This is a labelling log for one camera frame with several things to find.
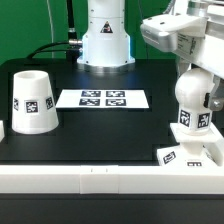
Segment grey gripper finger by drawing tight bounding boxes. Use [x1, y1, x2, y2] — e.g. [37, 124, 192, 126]
[204, 78, 224, 111]
[176, 57, 191, 77]

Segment white marker sheet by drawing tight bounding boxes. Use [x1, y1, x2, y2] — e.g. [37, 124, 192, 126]
[56, 89, 149, 109]

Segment black cable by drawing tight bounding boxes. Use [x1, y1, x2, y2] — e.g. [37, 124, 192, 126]
[26, 0, 84, 60]

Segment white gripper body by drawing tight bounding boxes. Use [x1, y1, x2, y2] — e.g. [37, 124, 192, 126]
[140, 0, 224, 79]

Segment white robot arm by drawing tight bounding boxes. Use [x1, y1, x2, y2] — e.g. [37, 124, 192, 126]
[78, 0, 224, 111]

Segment white lamp base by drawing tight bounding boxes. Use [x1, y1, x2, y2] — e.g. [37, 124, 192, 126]
[157, 123, 222, 168]

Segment white thin cable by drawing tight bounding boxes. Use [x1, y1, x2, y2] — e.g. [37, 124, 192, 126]
[45, 0, 56, 58]

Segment white left fence piece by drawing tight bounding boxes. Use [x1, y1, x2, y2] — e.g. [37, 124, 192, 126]
[0, 120, 5, 142]

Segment white lamp shade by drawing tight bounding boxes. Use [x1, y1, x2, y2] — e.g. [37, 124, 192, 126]
[12, 70, 59, 134]

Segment white right fence bar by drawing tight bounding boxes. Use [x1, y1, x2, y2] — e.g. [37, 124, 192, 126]
[203, 121, 224, 167]

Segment white front fence bar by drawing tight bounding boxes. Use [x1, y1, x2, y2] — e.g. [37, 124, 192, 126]
[0, 165, 224, 194]

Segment white fence bar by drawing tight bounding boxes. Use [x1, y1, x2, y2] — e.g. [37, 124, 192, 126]
[0, 165, 224, 194]
[203, 121, 224, 167]

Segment white lamp bulb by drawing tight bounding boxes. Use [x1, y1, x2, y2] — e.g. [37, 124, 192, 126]
[175, 68, 214, 136]

